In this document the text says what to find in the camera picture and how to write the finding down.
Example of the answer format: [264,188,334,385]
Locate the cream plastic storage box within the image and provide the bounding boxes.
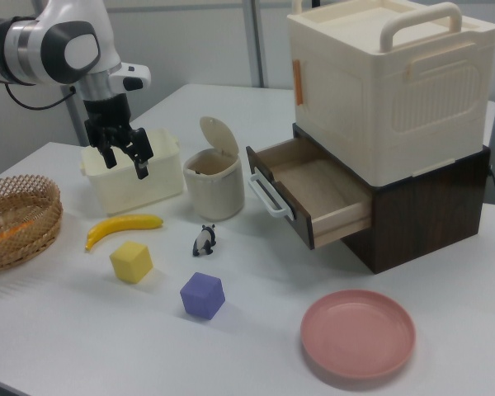
[286,0,495,186]

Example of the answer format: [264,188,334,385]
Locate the yellow toy banana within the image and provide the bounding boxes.
[84,214,165,252]

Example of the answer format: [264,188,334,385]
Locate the beige round dustbin body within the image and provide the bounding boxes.
[182,148,246,221]

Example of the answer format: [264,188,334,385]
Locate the purple foam cube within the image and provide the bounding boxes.
[179,271,226,321]

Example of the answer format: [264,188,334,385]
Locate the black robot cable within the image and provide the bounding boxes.
[0,16,78,111]

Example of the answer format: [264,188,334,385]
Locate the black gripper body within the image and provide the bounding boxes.
[83,93,132,133]

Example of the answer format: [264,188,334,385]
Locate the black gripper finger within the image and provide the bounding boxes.
[87,125,118,170]
[117,126,155,181]

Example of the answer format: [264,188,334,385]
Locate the wooden drawer with white handle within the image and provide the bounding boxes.
[245,136,373,250]

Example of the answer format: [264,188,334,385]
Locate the beige round dustbin lid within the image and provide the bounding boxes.
[199,115,240,158]

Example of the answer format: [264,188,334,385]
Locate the grey metal partition post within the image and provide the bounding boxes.
[247,0,270,88]

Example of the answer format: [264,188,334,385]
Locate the black white panda figurine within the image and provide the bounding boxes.
[191,224,218,257]

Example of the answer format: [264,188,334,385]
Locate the pink round plate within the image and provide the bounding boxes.
[299,289,417,380]

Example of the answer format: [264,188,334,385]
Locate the woven wicker basket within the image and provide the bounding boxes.
[0,174,64,272]

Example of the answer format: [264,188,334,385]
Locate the yellow foam cube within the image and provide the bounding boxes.
[109,241,154,285]

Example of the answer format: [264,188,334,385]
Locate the dark brown wooden cabinet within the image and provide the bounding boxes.
[291,122,492,275]

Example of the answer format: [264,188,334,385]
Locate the white rectangular plastic bin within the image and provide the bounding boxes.
[79,127,185,217]

